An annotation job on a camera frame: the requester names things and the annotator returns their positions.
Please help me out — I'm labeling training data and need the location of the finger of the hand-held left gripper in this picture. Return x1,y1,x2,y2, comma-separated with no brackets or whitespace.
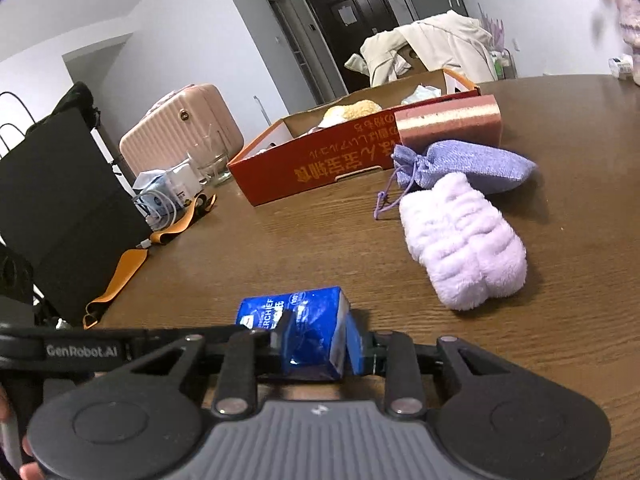
117,324,251,357

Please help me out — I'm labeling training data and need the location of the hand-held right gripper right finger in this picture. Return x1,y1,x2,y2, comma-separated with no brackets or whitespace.
345,310,528,418

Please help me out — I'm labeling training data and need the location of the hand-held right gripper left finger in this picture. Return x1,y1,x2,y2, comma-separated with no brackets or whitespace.
107,312,301,418

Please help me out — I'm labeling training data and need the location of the blue tissue packet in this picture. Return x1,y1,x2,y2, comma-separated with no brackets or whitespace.
235,286,351,383

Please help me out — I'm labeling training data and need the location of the purple fluffy towel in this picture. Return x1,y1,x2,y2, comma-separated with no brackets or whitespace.
398,172,528,311

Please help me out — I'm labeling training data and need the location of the orange cardboard box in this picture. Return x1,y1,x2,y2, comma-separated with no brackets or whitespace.
226,67,482,207

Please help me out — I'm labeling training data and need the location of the purple drawstring pouch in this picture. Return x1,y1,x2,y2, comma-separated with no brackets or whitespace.
375,141,538,221

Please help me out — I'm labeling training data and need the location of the white yellow plush sheep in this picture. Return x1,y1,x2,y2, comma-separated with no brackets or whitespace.
319,100,382,129

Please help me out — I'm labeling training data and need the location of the pink sponge block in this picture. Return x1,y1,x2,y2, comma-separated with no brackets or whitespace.
395,94,502,152

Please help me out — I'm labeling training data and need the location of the person's left hand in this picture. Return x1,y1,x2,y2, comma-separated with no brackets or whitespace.
0,382,48,480

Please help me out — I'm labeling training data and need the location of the blue white plastic pack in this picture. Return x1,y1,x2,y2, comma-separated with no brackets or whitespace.
132,172,176,222

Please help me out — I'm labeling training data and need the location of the black bag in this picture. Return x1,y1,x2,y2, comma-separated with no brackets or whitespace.
0,82,153,328

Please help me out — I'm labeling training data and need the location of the white labelled pack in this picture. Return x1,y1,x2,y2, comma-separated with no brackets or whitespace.
165,160,202,198

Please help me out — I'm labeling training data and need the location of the clear glass vase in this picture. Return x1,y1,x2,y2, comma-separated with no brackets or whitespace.
187,125,232,186

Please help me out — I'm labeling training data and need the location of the pink suitcase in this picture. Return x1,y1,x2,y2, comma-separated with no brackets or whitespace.
119,84,246,181

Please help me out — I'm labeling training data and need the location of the light blue cloth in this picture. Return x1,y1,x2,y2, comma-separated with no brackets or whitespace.
402,84,442,106

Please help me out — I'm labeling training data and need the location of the wooden chair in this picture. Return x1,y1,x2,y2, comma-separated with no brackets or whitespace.
395,45,432,78

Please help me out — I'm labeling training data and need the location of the dark entrance door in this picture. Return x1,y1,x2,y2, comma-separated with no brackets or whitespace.
302,0,401,95

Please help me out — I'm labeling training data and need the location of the side door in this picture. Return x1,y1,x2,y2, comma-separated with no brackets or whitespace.
262,0,331,107

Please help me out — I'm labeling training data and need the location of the beige jacket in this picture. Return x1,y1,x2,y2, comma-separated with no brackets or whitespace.
345,10,501,88

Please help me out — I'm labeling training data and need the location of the lavender bunch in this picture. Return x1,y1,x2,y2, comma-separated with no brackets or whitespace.
477,4,507,51

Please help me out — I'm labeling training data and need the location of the small white box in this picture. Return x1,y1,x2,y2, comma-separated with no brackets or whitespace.
608,55,635,81

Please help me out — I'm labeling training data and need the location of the pink flower vase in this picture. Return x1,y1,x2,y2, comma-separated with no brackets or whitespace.
610,0,640,86

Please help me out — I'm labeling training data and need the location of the orange strap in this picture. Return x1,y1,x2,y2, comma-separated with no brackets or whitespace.
82,192,218,329

